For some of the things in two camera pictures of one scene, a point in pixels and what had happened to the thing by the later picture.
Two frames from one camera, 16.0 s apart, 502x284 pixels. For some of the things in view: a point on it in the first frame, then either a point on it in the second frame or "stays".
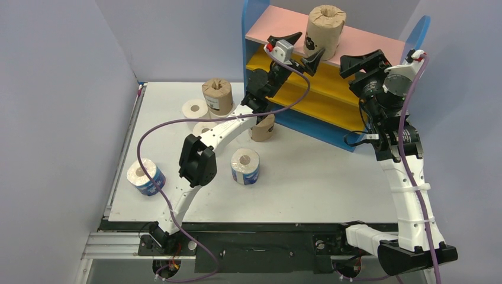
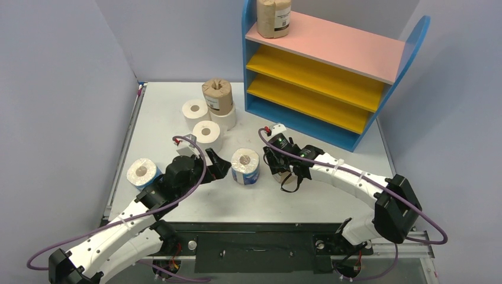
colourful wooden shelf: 328,108 stays
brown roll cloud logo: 263,131 → 281,176
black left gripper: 311,63 → 218,170
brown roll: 324,30 → 273,18
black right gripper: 368,65 → 274,157
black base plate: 245,246 stays
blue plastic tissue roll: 245,164 stays
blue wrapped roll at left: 138,176 stays
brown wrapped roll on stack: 218,94 stays
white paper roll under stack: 214,115 stays
